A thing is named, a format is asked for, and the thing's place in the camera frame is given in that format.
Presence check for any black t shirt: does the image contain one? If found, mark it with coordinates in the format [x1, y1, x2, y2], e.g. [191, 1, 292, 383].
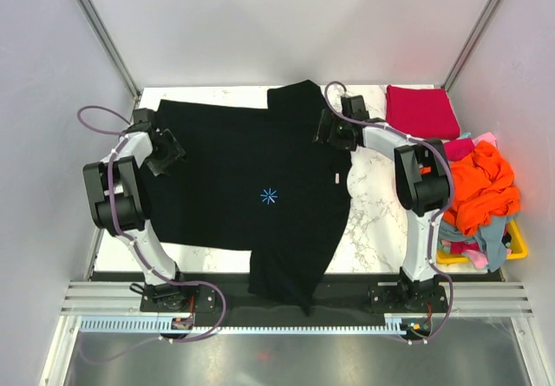
[140, 81, 351, 313]

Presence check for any yellow plastic bin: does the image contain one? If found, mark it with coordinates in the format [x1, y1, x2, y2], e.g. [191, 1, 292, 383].
[436, 220, 528, 269]

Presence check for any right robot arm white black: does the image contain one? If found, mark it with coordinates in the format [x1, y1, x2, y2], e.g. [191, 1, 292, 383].
[315, 95, 454, 311]

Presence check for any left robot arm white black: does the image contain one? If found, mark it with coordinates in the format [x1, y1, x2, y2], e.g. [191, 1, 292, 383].
[77, 105, 191, 311]

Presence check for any folded red t shirt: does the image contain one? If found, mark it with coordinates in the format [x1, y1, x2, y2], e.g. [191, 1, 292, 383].
[385, 85, 460, 141]

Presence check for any magenta garment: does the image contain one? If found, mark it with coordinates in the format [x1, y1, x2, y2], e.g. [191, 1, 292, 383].
[444, 138, 475, 162]

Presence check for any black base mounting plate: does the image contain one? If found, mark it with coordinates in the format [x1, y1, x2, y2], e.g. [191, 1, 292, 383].
[93, 272, 450, 329]

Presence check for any pink garment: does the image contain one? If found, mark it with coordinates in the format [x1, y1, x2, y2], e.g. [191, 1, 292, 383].
[459, 132, 497, 147]

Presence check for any orange t shirt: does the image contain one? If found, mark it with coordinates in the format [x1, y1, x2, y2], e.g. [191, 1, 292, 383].
[443, 141, 520, 236]

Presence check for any grey blue garment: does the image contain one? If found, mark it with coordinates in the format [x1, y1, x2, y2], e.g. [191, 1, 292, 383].
[438, 216, 512, 272]

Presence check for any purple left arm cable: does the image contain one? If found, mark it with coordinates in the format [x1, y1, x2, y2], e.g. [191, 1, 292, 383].
[75, 104, 229, 365]

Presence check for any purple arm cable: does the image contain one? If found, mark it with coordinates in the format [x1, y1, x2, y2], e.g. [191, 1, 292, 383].
[323, 81, 455, 346]
[75, 104, 229, 365]

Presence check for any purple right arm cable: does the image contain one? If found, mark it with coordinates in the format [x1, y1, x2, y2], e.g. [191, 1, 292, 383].
[323, 81, 455, 346]

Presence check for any left aluminium frame post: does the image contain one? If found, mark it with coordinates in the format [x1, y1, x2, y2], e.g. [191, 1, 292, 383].
[76, 0, 141, 102]

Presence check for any aluminium frame post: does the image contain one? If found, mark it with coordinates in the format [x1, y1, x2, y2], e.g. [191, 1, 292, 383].
[441, 0, 504, 92]
[76, 0, 141, 102]

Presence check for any white slotted cable duct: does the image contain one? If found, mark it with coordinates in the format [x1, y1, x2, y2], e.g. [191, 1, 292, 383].
[79, 316, 407, 336]

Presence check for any aluminium front rail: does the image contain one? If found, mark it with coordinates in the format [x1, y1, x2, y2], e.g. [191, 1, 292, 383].
[62, 282, 532, 317]

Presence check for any right aluminium frame post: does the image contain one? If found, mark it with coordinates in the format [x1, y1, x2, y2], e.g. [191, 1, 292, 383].
[441, 0, 504, 92]

